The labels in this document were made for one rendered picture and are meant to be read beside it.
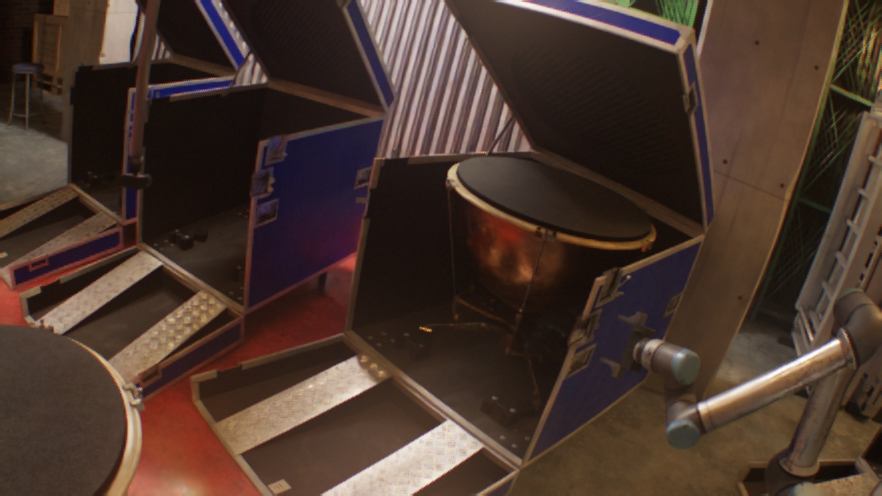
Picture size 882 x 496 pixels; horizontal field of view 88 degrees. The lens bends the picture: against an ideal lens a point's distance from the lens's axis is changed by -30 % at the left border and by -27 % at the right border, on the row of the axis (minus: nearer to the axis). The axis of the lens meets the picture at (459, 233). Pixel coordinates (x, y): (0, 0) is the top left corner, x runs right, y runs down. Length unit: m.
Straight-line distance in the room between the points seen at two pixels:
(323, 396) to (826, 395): 1.82
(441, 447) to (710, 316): 1.55
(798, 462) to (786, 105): 1.69
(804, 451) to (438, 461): 1.28
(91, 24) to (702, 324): 4.90
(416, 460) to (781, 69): 2.31
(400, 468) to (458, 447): 0.24
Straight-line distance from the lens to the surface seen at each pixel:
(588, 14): 1.96
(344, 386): 2.46
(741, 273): 3.04
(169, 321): 2.74
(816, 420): 1.80
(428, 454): 2.22
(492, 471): 2.31
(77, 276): 3.11
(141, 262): 3.13
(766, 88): 2.89
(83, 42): 5.31
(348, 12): 2.65
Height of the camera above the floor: 1.63
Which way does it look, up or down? 21 degrees down
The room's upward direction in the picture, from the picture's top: 14 degrees clockwise
